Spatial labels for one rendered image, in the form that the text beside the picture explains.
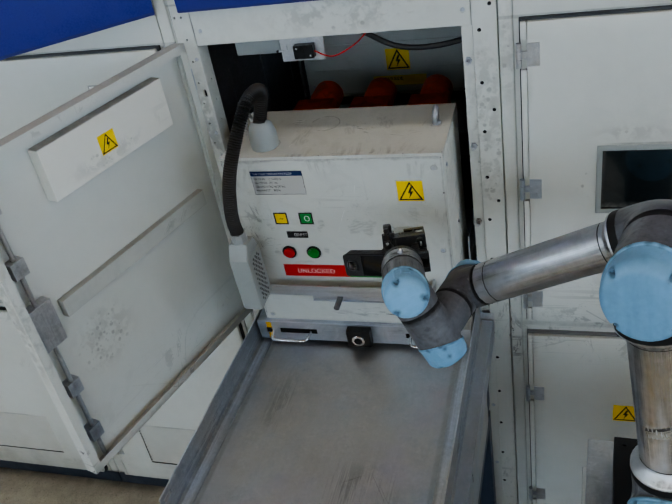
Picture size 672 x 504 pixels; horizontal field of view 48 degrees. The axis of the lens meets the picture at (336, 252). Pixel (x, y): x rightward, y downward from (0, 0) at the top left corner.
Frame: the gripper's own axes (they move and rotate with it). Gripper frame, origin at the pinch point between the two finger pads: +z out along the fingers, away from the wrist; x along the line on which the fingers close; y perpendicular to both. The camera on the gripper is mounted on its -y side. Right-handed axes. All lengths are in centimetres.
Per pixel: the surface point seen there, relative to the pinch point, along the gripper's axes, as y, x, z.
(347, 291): -11.1, -16.5, 14.1
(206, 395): -62, -60, 56
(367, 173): -2.4, 11.9, 6.4
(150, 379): -60, -31, 10
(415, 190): 7.0, 7.2, 5.3
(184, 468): -49, -41, -14
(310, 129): -14.0, 20.7, 20.3
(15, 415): -139, -72, 80
